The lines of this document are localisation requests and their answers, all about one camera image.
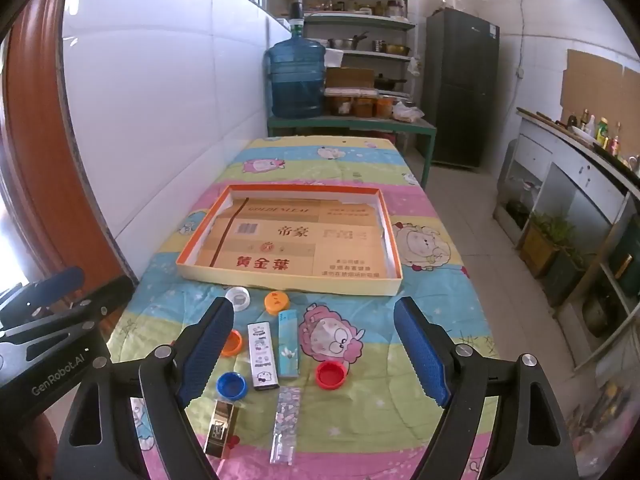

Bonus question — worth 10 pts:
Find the yellow-orange bottle cap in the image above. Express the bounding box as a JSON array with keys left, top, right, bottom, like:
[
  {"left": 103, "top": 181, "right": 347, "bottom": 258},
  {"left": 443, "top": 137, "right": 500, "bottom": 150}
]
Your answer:
[{"left": 264, "top": 290, "right": 290, "bottom": 316}]

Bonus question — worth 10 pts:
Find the dark refrigerator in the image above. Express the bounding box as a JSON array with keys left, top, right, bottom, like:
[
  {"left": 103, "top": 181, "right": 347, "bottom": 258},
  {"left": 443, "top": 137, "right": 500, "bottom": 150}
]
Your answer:
[{"left": 424, "top": 7, "right": 501, "bottom": 170}]

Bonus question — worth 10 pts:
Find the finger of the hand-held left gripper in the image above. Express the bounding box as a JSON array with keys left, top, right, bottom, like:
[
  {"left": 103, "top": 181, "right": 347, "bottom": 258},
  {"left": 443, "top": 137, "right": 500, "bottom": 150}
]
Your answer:
[
  {"left": 0, "top": 276, "right": 136, "bottom": 361},
  {"left": 0, "top": 266, "right": 86, "bottom": 331}
]

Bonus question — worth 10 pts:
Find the blue water jug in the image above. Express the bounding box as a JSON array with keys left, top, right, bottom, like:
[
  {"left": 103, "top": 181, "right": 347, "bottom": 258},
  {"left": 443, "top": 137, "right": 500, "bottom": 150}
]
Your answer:
[{"left": 263, "top": 2, "right": 327, "bottom": 120}]

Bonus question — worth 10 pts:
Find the brown cardboard box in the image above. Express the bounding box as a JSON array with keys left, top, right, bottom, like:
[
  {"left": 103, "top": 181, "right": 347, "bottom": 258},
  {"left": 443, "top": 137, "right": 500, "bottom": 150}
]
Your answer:
[{"left": 325, "top": 66, "right": 377, "bottom": 90}]

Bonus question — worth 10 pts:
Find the white cartoon-print slim box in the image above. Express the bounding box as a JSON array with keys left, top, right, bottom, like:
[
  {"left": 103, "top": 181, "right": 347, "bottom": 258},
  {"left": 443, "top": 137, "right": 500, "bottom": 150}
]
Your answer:
[{"left": 247, "top": 323, "right": 281, "bottom": 392}]

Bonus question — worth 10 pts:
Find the blue bottle cap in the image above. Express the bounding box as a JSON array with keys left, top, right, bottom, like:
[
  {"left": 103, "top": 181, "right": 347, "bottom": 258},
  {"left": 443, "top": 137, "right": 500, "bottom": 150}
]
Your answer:
[{"left": 216, "top": 371, "right": 248, "bottom": 401}]

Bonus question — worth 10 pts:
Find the deep orange bottle cap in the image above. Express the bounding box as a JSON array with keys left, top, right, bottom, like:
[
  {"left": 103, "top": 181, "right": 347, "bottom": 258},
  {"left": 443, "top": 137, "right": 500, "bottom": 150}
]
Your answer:
[{"left": 220, "top": 331, "right": 244, "bottom": 358}]

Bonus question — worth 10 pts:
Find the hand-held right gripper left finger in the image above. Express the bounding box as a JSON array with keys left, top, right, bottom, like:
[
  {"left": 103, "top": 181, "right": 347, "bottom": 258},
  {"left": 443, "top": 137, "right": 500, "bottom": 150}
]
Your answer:
[{"left": 55, "top": 296, "right": 236, "bottom": 480}]

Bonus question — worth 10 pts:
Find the dark plant crate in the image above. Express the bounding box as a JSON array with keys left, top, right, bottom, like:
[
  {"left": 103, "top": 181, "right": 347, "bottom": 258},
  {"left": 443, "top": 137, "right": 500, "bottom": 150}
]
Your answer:
[{"left": 544, "top": 247, "right": 596, "bottom": 308}]

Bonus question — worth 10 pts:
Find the red bottle cap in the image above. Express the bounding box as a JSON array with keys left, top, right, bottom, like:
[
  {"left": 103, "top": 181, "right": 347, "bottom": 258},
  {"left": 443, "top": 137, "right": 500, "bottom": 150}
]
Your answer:
[{"left": 315, "top": 361, "right": 348, "bottom": 391}]

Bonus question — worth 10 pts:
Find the orange-rimmed cardboard tray box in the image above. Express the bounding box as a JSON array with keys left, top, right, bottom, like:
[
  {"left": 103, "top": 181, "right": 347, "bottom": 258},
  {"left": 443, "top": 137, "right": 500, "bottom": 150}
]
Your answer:
[{"left": 176, "top": 184, "right": 404, "bottom": 297}]

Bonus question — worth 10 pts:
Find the brown wooden door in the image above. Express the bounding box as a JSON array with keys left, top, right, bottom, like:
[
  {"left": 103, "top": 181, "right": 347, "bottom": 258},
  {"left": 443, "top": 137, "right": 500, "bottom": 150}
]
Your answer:
[{"left": 0, "top": 0, "right": 141, "bottom": 291}]

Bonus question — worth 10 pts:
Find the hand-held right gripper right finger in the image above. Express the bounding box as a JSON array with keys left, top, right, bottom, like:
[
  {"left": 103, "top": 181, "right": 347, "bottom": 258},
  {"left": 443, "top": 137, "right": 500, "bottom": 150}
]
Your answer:
[{"left": 393, "top": 296, "right": 582, "bottom": 480}]

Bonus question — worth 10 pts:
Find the clear patterned slim box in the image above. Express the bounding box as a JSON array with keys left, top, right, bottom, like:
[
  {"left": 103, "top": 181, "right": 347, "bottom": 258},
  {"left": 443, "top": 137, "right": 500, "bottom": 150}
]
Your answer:
[{"left": 270, "top": 386, "right": 302, "bottom": 466}]

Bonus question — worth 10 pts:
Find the white counter cabinet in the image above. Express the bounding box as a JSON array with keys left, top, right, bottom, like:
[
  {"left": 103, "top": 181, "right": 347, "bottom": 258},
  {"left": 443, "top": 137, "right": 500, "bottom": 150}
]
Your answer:
[{"left": 492, "top": 107, "right": 640, "bottom": 371}]

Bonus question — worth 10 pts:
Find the teal slim box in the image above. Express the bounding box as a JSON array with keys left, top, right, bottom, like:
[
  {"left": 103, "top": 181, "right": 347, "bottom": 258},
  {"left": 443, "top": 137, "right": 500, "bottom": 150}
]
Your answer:
[{"left": 278, "top": 308, "right": 301, "bottom": 380}]

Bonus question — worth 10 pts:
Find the plastic bag of food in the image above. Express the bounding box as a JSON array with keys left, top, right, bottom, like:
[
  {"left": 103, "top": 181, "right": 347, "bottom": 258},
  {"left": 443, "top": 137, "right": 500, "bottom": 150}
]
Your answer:
[{"left": 392, "top": 101, "right": 426, "bottom": 123}]

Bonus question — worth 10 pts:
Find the yellow wooden plant crate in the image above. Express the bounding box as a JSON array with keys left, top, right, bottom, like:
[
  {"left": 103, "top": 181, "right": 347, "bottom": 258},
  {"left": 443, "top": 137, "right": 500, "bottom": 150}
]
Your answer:
[{"left": 520, "top": 212, "right": 576, "bottom": 278}]

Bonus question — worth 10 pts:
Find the gold and black slim box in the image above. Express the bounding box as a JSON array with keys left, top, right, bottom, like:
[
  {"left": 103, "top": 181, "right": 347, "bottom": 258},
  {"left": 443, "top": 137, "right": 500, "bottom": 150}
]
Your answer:
[{"left": 204, "top": 399, "right": 237, "bottom": 459}]

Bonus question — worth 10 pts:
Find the green low table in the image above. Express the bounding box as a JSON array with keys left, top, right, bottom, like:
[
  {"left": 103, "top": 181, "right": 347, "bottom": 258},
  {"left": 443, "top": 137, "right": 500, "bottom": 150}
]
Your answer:
[{"left": 266, "top": 114, "right": 437, "bottom": 191}]

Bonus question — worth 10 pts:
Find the large cardboard wall sheet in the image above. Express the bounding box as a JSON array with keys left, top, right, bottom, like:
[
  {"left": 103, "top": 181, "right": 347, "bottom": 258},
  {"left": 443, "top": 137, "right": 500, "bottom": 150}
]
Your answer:
[{"left": 560, "top": 49, "right": 626, "bottom": 111}]

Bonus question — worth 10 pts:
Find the white bottle cap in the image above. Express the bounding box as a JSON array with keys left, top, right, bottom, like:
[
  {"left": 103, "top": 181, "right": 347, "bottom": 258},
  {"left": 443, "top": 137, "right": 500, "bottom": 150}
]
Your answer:
[{"left": 225, "top": 286, "right": 252, "bottom": 311}]

